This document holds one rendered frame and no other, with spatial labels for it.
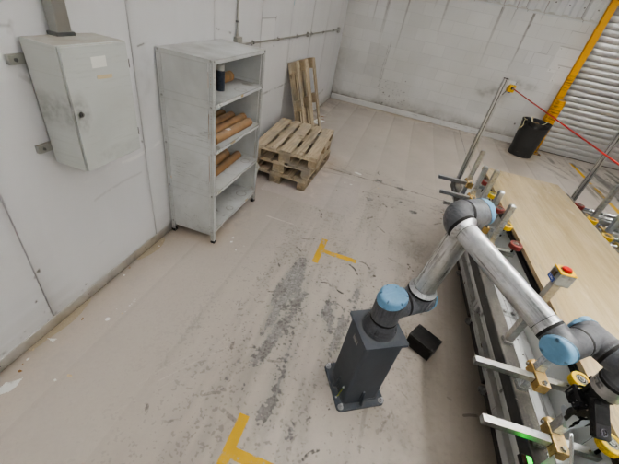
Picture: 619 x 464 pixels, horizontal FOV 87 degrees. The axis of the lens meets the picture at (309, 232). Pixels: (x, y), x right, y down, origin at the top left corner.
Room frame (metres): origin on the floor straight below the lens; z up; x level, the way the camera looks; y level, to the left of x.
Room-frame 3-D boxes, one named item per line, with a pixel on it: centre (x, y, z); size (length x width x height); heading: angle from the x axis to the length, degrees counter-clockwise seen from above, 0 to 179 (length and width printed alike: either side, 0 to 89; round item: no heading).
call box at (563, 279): (1.22, -1.15, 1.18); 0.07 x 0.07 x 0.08; 83
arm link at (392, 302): (1.23, -0.49, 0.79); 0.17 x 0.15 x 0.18; 119
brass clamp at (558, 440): (0.69, -1.08, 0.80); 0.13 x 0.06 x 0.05; 173
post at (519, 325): (1.22, -1.15, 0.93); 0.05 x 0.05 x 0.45; 83
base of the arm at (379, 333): (1.22, -0.48, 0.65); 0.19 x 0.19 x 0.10
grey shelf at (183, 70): (2.80, 0.99, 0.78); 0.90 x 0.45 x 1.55; 170
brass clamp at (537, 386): (0.94, -1.11, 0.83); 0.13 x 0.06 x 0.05; 173
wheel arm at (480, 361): (0.93, -1.05, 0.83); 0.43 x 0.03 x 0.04; 83
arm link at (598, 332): (0.75, -0.93, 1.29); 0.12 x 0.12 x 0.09; 29
